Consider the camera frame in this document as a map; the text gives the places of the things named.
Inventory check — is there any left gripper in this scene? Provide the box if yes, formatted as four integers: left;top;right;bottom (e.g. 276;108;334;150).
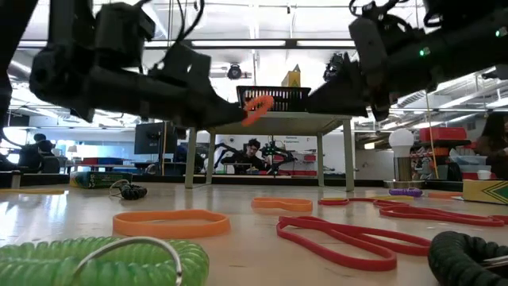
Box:
90;43;248;129

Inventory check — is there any yellow green crayon box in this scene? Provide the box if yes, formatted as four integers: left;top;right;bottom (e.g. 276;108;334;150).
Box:
462;179;508;206
69;170;134;189
280;64;302;88

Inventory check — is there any black ceiling camera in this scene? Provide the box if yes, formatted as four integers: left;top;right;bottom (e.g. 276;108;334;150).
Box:
481;65;508;81

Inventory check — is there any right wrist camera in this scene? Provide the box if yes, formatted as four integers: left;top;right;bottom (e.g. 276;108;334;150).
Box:
348;0;418;25

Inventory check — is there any red bin shelf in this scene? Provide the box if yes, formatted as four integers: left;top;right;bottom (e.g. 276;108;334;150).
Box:
273;152;318;176

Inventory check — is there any black overhead frame bar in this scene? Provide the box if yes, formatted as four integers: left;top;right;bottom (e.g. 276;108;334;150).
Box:
17;37;356;51

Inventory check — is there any black computer monitor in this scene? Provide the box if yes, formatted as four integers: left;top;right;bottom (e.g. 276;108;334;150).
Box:
133;121;180;156

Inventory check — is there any person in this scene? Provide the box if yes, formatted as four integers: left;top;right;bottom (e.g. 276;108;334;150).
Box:
17;133;61;174
233;137;267;176
475;112;508;180

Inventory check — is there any black aluminium table frame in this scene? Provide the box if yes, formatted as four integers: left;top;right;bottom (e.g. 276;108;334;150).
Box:
0;171;465;189

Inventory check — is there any purple coil keychain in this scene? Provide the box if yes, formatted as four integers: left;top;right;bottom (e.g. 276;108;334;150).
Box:
388;187;424;197

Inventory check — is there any green perforated metal riser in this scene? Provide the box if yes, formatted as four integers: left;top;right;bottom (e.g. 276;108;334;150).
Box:
184;110;356;192

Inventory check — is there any black coil keychain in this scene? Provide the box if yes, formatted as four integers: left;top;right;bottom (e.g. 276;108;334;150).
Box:
107;178;148;201
427;230;508;286

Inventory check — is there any dark storage shelf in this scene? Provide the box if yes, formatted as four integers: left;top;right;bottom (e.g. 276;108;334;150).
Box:
412;137;490;182

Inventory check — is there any green coil keychain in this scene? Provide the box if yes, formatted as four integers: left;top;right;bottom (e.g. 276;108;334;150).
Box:
0;235;210;286

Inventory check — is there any orange rubber band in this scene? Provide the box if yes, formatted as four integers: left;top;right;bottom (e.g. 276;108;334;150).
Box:
250;197;314;213
426;191;464;199
112;209;232;240

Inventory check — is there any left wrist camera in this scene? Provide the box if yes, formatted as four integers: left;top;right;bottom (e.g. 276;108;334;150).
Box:
94;2;156;69

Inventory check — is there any black ceiling spotlight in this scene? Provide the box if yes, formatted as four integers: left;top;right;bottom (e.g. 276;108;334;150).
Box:
322;52;347;83

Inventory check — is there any yellow rubber band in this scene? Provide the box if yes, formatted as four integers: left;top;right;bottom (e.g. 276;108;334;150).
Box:
371;194;416;201
0;187;67;196

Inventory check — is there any yellow hanging cable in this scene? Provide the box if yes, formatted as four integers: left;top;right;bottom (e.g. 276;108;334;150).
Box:
425;91;441;180

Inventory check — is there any black plastic slotted basket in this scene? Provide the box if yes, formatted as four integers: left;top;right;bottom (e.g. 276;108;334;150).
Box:
236;85;312;113

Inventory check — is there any black overhead camera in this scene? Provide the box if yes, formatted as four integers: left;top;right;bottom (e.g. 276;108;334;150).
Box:
226;63;244;81

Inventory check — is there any long red rubber band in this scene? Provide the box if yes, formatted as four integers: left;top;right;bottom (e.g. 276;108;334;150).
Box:
372;198;508;229

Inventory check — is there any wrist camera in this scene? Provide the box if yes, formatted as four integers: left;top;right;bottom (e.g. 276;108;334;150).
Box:
348;0;418;25
94;2;156;69

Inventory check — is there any red storage bin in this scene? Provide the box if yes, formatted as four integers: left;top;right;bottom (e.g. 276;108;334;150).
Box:
418;126;468;144

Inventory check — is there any orange coil keychain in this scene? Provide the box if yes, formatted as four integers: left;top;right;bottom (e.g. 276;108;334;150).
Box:
241;94;275;128

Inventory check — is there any white bulb table lamp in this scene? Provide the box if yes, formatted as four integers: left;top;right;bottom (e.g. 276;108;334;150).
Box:
382;127;426;190

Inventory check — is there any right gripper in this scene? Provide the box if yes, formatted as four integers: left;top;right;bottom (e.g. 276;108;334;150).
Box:
307;16;440;122

